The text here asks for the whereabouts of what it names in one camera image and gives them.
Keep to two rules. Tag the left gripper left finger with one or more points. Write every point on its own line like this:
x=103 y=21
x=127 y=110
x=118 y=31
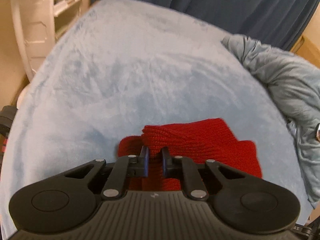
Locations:
x=143 y=162

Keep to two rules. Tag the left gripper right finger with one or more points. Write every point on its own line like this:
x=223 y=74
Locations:
x=167 y=161

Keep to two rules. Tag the red knit sweater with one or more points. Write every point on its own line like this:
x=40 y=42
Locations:
x=201 y=140

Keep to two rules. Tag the light blue fleece bed sheet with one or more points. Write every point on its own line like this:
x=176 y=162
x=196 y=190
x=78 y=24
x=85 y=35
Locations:
x=127 y=64

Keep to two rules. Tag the grey-blue crumpled duvet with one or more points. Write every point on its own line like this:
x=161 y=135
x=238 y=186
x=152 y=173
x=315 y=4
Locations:
x=293 y=84

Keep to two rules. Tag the white bookshelf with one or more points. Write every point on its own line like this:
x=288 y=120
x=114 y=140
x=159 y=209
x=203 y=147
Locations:
x=66 y=13

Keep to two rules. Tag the dark blue curtain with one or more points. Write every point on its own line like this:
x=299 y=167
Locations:
x=276 y=22

